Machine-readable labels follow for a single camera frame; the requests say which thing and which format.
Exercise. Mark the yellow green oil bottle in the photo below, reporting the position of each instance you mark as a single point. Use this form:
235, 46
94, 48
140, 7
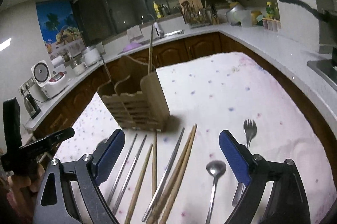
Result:
270, 10

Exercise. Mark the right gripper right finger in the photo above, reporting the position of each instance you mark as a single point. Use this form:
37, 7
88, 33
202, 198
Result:
237, 155

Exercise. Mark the gas stove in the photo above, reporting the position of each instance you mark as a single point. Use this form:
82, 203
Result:
326, 69

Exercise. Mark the yellow detergent bottle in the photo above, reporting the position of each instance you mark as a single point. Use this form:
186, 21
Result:
157, 10

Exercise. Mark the small white slow cooker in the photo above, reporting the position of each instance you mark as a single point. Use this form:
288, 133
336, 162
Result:
78, 65

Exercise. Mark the steel spoon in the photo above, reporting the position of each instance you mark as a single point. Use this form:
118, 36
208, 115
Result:
216, 169

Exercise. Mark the wooden utensil holder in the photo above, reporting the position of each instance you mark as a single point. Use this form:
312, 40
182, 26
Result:
136, 101

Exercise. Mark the wooden cutting board rack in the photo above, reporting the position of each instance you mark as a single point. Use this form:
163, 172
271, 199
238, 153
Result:
194, 13

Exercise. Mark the person's left hand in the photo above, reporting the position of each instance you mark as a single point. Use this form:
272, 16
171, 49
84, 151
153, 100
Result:
18, 196

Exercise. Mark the wooden chopstick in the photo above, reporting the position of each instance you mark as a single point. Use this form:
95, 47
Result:
138, 186
181, 176
173, 173
150, 51
154, 165

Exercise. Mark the tropical fruit poster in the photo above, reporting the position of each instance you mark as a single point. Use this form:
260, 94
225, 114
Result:
59, 30

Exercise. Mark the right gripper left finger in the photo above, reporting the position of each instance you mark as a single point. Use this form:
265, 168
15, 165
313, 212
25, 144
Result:
106, 155

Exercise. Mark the black wok pan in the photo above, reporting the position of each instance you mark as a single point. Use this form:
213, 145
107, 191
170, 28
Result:
326, 16

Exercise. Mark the white rice cooker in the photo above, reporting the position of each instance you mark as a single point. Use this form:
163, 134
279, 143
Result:
50, 84

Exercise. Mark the floral white tablecloth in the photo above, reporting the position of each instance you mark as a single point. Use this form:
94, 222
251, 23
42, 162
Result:
219, 93

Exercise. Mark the kitchen faucet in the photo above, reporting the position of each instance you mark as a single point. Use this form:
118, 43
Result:
156, 31

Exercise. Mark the purple cloth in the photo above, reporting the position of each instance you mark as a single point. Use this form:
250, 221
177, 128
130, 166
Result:
131, 46

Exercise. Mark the steel electric kettle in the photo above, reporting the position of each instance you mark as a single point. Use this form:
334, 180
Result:
31, 106

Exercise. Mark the wall power socket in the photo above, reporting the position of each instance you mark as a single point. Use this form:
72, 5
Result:
22, 89

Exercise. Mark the metal chopstick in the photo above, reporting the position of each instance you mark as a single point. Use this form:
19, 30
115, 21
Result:
119, 174
128, 177
163, 179
106, 69

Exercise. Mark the white pot cooker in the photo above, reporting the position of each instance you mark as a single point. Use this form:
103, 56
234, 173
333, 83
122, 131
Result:
90, 56

